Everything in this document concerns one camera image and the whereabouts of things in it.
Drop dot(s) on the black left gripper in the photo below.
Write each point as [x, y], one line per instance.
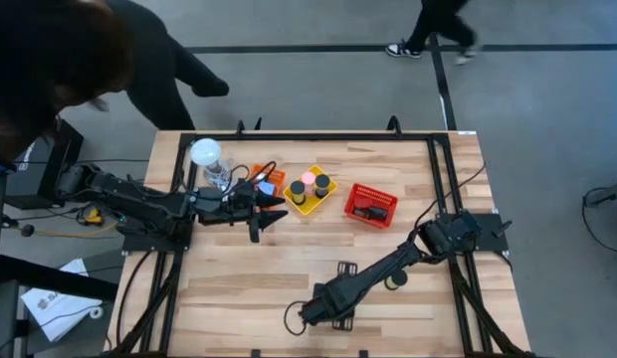
[224, 209]

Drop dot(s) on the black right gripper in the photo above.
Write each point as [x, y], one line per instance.
[328, 298]

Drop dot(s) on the black hourglass yellow sand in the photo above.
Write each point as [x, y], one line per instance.
[399, 281]
[297, 188]

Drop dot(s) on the pink hourglass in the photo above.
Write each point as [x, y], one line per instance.
[308, 177]

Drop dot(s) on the black hourglass red sand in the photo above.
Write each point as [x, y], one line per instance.
[322, 181]

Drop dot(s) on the black rectangular device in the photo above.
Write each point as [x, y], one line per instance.
[378, 214]

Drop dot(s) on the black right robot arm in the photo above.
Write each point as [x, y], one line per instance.
[388, 263]

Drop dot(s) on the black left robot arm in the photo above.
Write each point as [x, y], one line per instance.
[139, 204]

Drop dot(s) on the orange plastic basket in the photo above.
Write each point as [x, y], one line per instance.
[278, 175]

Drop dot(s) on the yellow plastic basket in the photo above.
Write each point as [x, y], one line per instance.
[308, 206]

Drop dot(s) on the white mushroom-shaped lamp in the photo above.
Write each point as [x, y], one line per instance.
[205, 150]

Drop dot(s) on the red plastic basket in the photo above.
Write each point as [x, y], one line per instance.
[383, 196]

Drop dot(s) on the black beam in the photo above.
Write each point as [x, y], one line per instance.
[55, 278]

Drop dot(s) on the black cardboard box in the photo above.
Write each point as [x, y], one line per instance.
[45, 179]

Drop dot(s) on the white printed paper sheet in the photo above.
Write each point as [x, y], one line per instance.
[60, 310]

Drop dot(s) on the small black knob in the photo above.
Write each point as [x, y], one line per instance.
[27, 230]

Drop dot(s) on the person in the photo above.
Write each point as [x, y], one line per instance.
[40, 59]
[438, 20]

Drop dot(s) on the blue screen device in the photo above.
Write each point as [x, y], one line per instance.
[0, 170]

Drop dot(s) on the black metal table frame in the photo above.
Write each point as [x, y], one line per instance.
[313, 136]

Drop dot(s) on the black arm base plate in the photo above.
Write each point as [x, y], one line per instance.
[139, 244]
[492, 233]

